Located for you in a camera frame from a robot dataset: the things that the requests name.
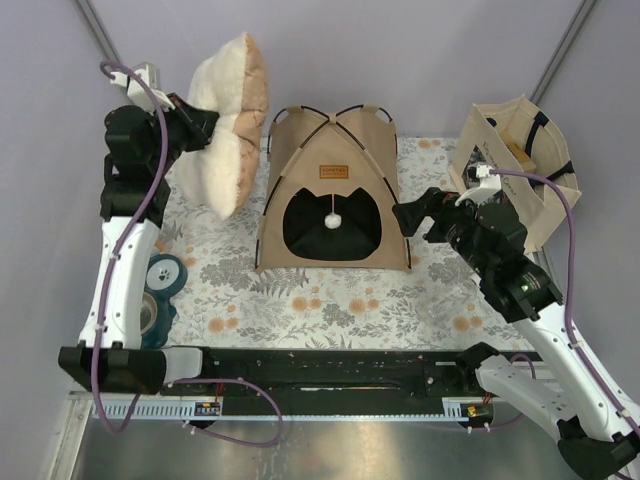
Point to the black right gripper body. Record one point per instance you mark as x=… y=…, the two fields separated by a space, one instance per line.
x=461 y=225

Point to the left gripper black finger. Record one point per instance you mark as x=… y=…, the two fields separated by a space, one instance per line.
x=200 y=137
x=201 y=118

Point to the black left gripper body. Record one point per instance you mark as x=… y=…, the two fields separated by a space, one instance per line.
x=172 y=150

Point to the white fluffy cushion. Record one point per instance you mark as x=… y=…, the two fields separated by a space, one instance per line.
x=233 y=83

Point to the beige fabric pet tent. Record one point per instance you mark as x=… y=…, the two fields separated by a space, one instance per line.
x=330 y=200

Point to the black tent pole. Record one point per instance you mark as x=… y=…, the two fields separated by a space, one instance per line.
x=320 y=150
x=360 y=160

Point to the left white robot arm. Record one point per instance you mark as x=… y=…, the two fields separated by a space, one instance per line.
x=108 y=354

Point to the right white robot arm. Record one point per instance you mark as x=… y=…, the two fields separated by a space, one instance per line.
x=590 y=418

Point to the teal double pet bowl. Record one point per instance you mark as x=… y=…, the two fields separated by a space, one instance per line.
x=166 y=276

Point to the floral patterned table mat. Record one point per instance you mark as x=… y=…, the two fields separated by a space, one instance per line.
x=227 y=304

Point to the wooden block in bag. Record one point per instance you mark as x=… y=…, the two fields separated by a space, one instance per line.
x=523 y=159

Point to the cream floral tote bag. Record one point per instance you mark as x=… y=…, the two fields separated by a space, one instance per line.
x=518 y=136

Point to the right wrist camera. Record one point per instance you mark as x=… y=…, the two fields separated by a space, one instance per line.
x=481 y=184

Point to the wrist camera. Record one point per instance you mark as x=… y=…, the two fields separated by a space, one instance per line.
x=481 y=184
x=141 y=87

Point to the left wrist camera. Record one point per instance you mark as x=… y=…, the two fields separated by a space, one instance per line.
x=141 y=87

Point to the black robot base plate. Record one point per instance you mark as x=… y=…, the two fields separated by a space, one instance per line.
x=342 y=374

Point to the white slotted cable duct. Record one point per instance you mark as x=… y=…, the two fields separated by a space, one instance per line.
x=311 y=407

